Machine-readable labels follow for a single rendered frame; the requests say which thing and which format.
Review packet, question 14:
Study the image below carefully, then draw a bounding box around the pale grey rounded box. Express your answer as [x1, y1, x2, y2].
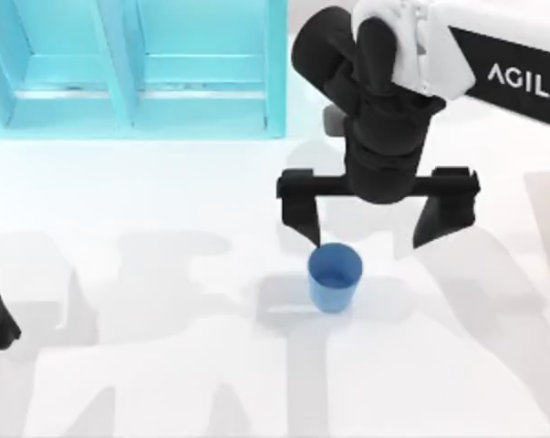
[323, 105, 347, 137]

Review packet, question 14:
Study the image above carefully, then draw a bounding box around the blue cup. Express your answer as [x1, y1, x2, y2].
[306, 242, 364, 315]

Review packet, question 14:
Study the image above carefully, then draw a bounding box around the light blue rack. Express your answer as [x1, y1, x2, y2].
[0, 0, 286, 141]

